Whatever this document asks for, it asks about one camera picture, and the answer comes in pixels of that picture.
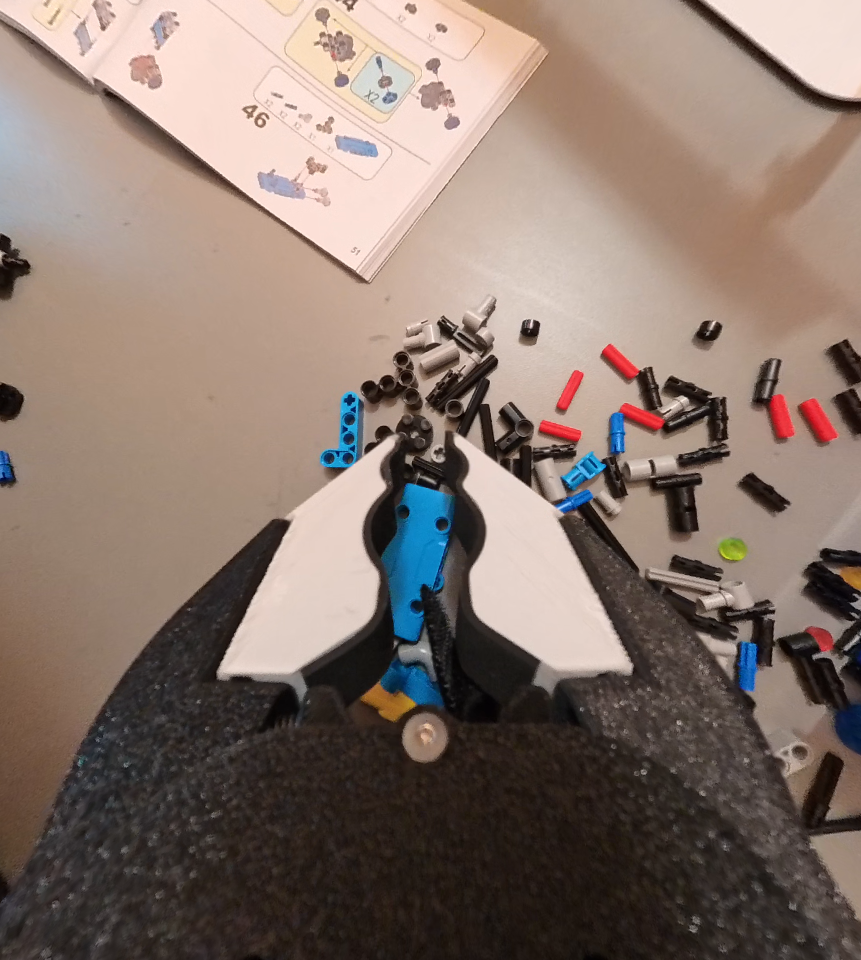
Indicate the instruction booklet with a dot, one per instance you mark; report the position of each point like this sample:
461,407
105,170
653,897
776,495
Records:
288,112

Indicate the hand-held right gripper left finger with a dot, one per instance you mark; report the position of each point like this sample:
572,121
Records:
303,592

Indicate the black round connector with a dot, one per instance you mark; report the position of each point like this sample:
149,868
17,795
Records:
4,399
415,431

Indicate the pile of small pins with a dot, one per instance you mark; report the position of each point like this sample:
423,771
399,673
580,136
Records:
625,450

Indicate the grey desk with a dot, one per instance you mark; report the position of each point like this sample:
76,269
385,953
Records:
138,337

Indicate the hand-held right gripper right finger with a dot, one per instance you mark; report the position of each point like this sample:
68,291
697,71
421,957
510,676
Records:
550,592

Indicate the white book stand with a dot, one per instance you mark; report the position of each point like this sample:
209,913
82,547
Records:
813,37

